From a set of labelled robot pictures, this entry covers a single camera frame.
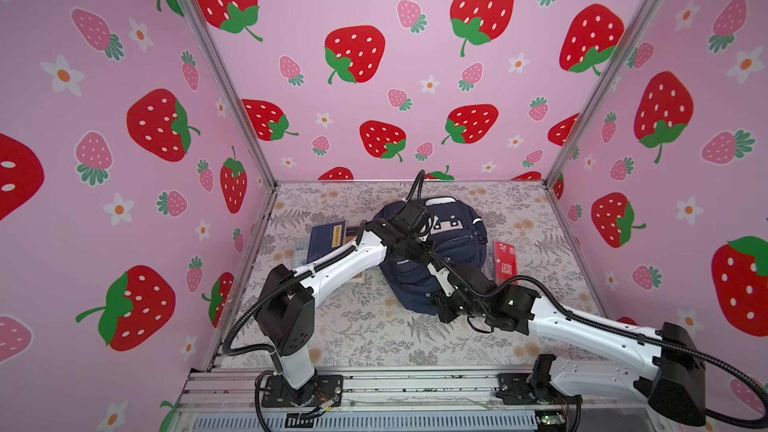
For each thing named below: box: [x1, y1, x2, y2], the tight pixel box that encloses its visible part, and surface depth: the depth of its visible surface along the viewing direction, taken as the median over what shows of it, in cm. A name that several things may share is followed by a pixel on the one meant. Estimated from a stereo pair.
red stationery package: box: [495, 241, 519, 286], surface depth 100 cm
